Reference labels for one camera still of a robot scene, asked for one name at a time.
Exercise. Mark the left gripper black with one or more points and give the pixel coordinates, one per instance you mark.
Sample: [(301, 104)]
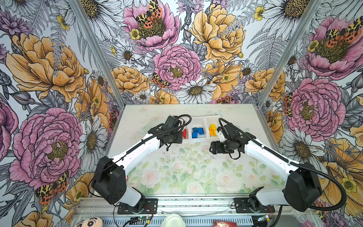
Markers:
[(179, 135)]

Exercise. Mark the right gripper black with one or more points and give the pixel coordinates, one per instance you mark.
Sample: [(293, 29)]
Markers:
[(218, 144)]

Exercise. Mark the red lego brick long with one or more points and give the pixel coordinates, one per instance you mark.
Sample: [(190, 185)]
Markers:
[(184, 133)]

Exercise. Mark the yellow lego brick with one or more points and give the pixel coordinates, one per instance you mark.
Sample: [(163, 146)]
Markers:
[(215, 129), (211, 132)]

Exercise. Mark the white three-compartment container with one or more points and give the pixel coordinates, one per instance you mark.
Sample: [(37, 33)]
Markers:
[(203, 122)]

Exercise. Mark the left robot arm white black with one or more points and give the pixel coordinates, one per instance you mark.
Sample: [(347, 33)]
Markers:
[(110, 178)]

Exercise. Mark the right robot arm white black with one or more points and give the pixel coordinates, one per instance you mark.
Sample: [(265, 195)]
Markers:
[(302, 187)]

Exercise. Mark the red box at bottom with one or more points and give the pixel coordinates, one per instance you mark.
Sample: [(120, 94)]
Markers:
[(219, 223)]

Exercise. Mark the white round bowl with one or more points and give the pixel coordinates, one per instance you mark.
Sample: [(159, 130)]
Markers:
[(173, 220)]

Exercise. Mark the clear plastic container corner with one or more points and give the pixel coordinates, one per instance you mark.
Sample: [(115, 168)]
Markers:
[(302, 219)]

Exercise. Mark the cartoon face plush toy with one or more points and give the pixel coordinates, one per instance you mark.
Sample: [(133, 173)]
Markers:
[(90, 222)]

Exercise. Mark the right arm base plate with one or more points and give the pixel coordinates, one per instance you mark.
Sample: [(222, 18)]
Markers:
[(241, 205)]

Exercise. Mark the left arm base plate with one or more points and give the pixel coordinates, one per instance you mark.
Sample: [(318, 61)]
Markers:
[(144, 206)]

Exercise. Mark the aluminium frame rail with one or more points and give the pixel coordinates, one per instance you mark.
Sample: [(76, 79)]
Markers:
[(183, 205)]

